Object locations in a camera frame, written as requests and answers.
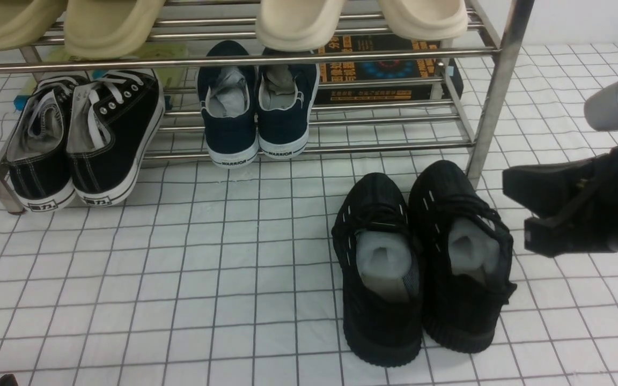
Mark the cream slipper right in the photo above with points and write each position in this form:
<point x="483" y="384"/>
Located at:
<point x="426" y="20"/>

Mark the silver metal shoe rack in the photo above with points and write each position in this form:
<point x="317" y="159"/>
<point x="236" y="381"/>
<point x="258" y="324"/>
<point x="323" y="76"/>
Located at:
<point x="504" y="52"/>

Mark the black canvas sneaker left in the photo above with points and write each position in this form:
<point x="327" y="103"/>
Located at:
<point x="37" y="162"/>

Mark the green box behind rack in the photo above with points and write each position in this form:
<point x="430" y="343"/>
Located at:
<point x="150" y="51"/>

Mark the cream slipper centre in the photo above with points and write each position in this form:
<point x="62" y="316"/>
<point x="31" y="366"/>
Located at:
<point x="294" y="26"/>

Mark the beige slipper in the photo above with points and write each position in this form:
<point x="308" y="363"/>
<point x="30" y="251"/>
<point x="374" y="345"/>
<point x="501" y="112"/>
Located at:
<point x="23" y="22"/>
<point x="108" y="29"/>

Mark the navy Warrior sneaker right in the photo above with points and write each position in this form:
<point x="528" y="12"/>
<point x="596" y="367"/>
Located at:
<point x="286" y="94"/>

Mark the black knit sneaker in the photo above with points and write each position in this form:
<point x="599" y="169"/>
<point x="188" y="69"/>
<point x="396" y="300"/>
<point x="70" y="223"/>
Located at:
<point x="467" y="254"/>
<point x="381" y="273"/>

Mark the navy Warrior sneaker left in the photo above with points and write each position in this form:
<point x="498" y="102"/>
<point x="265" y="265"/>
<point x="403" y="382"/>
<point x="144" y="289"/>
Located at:
<point x="228" y="107"/>

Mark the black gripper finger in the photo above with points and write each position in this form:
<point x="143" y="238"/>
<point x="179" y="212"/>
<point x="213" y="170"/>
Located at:
<point x="581" y="231"/>
<point x="545" y="189"/>

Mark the black box orange text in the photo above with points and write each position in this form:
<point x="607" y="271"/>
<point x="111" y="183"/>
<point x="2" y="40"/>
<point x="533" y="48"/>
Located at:
<point x="376" y="81"/>

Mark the blue object behind rack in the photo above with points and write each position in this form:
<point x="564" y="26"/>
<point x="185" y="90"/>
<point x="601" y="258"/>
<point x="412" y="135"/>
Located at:
<point x="20" y="102"/>

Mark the black canvas sneaker right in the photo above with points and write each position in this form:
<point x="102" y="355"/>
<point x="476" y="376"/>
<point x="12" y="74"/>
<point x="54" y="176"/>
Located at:
<point x="113" y="119"/>

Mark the navy warrior sneaker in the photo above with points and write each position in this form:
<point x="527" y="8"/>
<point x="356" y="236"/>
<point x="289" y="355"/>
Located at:
<point x="228" y="107"/>
<point x="286" y="94"/>

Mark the black canvas sneaker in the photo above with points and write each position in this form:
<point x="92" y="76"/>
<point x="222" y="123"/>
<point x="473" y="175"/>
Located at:
<point x="37" y="162"/>
<point x="113" y="119"/>

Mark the cream slipper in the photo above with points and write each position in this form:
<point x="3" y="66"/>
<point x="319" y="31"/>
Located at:
<point x="426" y="20"/>
<point x="294" y="26"/>

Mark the beige slipper far left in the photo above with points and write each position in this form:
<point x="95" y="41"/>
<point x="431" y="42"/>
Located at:
<point x="23" y="22"/>

